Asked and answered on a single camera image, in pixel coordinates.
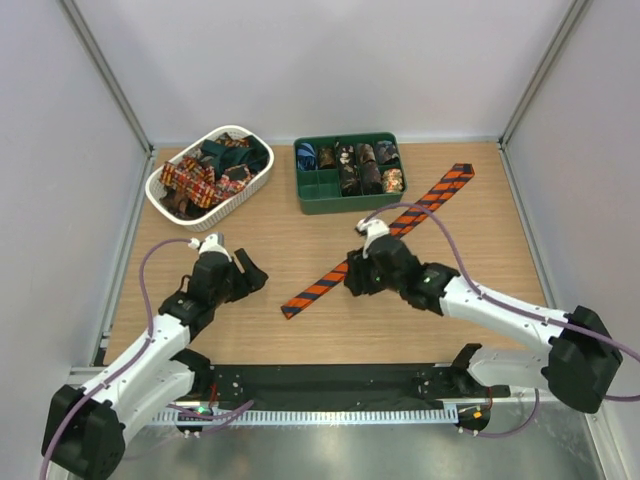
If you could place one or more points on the green divided organizer tray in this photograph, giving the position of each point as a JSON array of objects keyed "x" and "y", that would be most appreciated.
[{"x": 318, "y": 191}]

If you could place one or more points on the blue grey rolled tie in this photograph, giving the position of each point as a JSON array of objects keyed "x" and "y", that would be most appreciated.
[{"x": 386, "y": 152}]

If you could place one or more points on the right aluminium frame post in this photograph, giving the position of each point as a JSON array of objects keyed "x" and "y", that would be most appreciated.
[{"x": 569, "y": 24}]

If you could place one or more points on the beige red rolled tie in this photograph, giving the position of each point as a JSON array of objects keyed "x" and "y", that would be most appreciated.
[{"x": 393, "y": 181}]

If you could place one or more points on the aluminium frame post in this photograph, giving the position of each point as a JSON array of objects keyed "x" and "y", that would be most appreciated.
[
  {"x": 569, "y": 24},
  {"x": 134, "y": 206}
]

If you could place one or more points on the slotted grey cable duct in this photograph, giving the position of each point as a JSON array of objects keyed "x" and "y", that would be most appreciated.
[{"x": 446, "y": 415}]

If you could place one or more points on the brown camouflage rolled tie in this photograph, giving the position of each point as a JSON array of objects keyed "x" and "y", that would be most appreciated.
[{"x": 326, "y": 158}]

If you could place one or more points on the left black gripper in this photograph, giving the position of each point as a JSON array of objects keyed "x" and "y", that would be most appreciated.
[{"x": 254, "y": 282}]

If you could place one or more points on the red yellow patterned tie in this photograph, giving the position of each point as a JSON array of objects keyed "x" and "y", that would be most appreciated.
[{"x": 200, "y": 183}]

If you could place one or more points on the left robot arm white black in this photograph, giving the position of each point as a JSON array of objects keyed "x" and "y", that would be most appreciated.
[{"x": 89, "y": 428}]

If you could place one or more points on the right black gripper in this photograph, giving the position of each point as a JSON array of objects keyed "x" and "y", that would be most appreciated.
[{"x": 358, "y": 277}]

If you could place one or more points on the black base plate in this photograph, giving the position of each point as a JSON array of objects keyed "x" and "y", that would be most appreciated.
[{"x": 339, "y": 388}]

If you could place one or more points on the dark floral rolled tie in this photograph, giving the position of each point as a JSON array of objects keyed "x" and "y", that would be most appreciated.
[{"x": 349, "y": 181}]

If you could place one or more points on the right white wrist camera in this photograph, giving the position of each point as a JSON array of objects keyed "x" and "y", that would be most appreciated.
[{"x": 372, "y": 229}]

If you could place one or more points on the left aluminium frame post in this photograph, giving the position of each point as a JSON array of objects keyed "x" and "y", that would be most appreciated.
[{"x": 134, "y": 206}]

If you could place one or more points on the white plastic basket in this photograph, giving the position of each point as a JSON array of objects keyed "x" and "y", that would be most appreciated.
[{"x": 154, "y": 190}]

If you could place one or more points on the dark green tie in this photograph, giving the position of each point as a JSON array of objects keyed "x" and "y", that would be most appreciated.
[{"x": 226, "y": 152}]

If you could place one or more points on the orange navy striped tie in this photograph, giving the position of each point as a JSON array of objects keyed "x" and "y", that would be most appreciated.
[{"x": 453, "y": 181}]

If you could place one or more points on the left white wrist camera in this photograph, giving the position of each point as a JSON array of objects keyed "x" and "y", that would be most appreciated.
[{"x": 214, "y": 243}]

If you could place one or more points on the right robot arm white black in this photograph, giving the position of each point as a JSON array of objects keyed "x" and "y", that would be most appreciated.
[{"x": 569, "y": 354}]

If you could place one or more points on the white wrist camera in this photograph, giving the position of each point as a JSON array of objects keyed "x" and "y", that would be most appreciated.
[
  {"x": 214, "y": 243},
  {"x": 372, "y": 229}
]

